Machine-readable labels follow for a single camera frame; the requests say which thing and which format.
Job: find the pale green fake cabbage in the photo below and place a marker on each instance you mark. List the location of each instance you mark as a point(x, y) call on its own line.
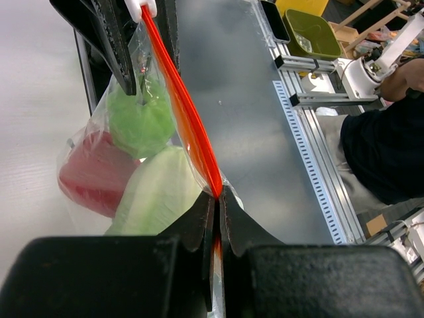
point(159, 191)

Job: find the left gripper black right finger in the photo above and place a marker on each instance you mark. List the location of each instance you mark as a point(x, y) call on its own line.
point(263, 277)

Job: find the green fake vegetable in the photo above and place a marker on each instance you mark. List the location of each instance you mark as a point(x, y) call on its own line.
point(141, 124)

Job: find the person in dark shirt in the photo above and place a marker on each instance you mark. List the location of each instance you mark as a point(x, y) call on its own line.
point(379, 153)

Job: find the red fake food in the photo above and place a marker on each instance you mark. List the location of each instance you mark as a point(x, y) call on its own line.
point(96, 173)

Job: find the white slotted cable duct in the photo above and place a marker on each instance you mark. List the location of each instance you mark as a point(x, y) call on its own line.
point(314, 174)

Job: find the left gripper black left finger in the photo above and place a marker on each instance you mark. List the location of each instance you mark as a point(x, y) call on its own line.
point(167, 275)

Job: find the aluminium rail frame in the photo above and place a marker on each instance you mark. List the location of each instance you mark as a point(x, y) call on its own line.
point(295, 216)

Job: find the olive green plastic tray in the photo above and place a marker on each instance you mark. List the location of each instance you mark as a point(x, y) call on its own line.
point(311, 36)

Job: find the clear zip bag orange seal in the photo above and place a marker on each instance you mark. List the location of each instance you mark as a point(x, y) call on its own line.
point(142, 158)

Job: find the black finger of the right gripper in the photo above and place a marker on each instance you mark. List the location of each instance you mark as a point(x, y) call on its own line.
point(167, 22)
point(101, 24)

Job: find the black tray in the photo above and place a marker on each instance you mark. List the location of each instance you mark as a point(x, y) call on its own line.
point(276, 24)

